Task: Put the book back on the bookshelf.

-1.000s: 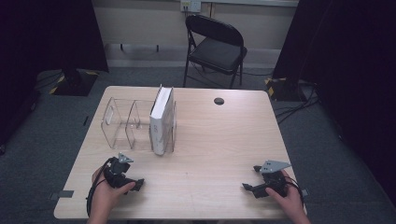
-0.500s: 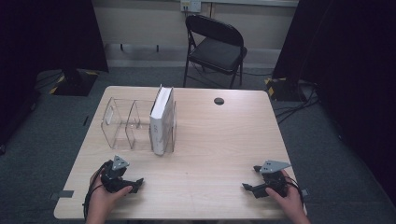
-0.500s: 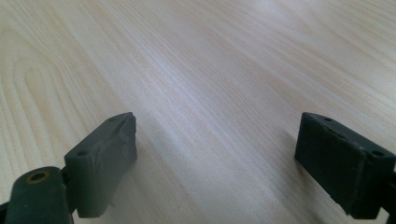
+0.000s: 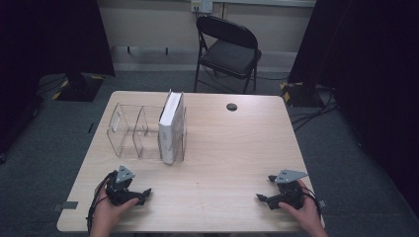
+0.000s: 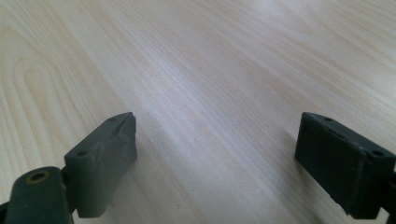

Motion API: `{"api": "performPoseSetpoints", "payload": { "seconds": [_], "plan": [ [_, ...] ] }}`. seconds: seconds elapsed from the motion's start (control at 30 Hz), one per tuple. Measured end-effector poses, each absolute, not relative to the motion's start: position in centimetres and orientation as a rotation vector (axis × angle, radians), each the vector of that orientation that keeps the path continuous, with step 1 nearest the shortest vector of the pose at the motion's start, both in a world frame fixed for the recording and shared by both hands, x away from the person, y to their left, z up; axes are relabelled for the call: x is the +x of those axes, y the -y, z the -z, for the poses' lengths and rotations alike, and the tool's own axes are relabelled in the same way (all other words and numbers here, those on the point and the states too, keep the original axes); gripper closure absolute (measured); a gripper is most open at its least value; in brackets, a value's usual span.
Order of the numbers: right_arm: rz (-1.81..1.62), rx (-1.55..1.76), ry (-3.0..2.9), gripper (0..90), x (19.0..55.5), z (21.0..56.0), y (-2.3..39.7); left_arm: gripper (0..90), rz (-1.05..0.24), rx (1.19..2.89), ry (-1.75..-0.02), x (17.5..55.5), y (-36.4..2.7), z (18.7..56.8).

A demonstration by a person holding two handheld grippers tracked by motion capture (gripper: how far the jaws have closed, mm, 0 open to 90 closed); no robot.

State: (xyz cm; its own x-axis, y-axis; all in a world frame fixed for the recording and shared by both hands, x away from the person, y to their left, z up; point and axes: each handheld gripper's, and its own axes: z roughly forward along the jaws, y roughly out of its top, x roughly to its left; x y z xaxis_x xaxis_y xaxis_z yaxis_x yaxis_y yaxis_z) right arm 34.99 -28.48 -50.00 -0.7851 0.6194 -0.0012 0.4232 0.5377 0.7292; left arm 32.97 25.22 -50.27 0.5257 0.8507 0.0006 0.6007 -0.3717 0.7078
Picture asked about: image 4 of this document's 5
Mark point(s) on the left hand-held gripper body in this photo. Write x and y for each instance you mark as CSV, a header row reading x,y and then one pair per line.
x,y
118,192

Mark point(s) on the black stand base striped tape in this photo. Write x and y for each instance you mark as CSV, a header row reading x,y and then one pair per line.
x,y
79,89
298,95

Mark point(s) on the grey tape strip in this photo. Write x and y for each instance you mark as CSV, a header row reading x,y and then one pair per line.
x,y
66,206

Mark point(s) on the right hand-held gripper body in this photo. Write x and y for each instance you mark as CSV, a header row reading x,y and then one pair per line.
x,y
291,196

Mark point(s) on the clear acrylic file organizer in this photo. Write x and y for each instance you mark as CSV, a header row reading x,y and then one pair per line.
x,y
131,131

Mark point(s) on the black curtain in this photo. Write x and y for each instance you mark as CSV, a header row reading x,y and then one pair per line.
x,y
49,36
369,65

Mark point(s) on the person's left hand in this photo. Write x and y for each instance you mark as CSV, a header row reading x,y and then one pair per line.
x,y
105,214

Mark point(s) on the person's right hand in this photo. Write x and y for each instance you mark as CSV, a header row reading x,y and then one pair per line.
x,y
306,214

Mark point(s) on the black folding chair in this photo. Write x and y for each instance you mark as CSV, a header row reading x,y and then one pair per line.
x,y
227,56

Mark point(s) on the small grey tape piece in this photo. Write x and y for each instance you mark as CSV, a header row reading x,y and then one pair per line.
x,y
322,204

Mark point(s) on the small black floor marker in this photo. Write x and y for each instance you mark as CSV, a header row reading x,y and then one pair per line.
x,y
91,127

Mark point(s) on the white book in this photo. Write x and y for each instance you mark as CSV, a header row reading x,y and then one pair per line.
x,y
171,131

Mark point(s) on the white wall outlet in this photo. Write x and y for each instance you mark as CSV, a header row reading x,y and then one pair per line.
x,y
202,6

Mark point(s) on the black table grommet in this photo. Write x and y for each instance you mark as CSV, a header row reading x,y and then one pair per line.
x,y
232,107

